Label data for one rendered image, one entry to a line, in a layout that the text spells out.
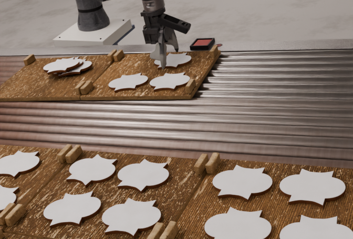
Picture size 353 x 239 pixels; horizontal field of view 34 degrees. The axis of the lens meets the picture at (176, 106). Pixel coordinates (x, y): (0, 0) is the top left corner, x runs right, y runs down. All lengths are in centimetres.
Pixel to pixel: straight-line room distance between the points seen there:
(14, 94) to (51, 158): 57
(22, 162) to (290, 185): 77
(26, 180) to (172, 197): 45
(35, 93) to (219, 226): 109
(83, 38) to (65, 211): 133
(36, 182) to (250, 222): 63
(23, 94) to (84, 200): 82
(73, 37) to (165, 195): 140
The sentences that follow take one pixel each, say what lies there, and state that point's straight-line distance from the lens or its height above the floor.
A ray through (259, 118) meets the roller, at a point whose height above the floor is 92.
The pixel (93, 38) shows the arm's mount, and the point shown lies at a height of 92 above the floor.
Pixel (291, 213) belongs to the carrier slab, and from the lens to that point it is 127.
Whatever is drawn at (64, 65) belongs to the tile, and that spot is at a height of 98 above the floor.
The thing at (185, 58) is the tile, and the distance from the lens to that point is 207.
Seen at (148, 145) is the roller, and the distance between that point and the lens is 165.
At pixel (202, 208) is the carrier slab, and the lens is 132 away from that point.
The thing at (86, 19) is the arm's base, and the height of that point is 98.
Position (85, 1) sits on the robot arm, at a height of 106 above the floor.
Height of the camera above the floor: 174
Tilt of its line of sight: 27 degrees down
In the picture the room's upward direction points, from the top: 13 degrees counter-clockwise
